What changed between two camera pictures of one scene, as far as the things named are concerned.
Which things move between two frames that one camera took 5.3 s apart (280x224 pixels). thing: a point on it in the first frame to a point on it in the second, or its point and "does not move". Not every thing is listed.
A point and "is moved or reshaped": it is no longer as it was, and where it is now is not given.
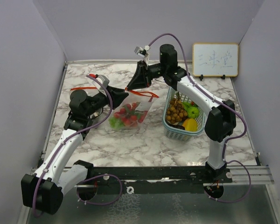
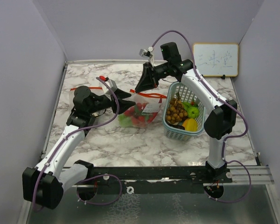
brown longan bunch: (176, 112) does not move
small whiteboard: (215, 59) does not move
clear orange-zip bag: (131, 111) is moved or reshaped
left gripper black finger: (116, 95) does not move
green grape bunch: (115, 122) to (125, 121)
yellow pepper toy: (190, 124) does not move
